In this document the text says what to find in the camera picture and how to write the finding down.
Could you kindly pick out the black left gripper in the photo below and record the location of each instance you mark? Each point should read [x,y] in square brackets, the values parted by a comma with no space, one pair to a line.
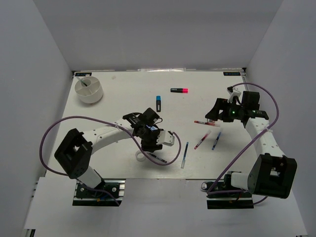
[152,146]

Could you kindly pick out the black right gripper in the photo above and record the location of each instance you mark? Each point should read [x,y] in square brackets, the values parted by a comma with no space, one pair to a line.
[213,114]

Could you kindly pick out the red gel pen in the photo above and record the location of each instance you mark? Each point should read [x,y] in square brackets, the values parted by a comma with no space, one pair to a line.
[207,123]

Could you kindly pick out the purple gel pen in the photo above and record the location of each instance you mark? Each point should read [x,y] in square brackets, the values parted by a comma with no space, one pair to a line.
[157,158]

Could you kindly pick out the light blue gel pen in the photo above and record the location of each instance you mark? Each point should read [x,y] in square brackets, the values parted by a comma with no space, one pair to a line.
[184,155]

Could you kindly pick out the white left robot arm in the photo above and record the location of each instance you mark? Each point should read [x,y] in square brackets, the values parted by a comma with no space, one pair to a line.
[75,151]

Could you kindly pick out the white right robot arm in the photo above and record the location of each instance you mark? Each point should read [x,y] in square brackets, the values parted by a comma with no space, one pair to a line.
[273,173]

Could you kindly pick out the dark blue gel pen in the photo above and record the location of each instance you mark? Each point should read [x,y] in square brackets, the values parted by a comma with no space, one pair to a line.
[217,139]

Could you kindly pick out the magenta gel pen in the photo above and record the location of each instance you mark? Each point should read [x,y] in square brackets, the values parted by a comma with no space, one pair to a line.
[202,139]

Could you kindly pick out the clear tape roll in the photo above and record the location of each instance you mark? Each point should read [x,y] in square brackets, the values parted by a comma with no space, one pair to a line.
[140,156]

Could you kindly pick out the blue cap black highlighter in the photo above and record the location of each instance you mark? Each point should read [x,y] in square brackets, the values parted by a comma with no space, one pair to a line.
[158,104]

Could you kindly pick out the pink cap black highlighter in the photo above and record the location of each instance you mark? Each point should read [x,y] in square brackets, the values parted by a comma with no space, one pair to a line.
[179,90]

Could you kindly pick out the right black logo sticker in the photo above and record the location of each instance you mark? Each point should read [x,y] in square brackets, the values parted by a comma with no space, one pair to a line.
[231,73]

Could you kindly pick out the white round divided organizer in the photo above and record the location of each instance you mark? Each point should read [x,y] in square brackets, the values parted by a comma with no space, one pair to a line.
[90,94]

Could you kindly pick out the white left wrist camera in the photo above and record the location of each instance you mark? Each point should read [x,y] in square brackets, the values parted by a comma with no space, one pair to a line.
[165,138]

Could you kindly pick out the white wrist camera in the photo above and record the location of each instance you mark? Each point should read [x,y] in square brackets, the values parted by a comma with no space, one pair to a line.
[233,93]
[165,138]

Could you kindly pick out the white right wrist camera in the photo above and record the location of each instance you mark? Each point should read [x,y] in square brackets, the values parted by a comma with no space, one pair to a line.
[233,93]

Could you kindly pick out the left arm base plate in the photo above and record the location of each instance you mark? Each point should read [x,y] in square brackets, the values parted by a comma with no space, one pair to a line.
[110,195]

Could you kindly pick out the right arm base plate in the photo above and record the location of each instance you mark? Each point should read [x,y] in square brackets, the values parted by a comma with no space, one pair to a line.
[223,196]

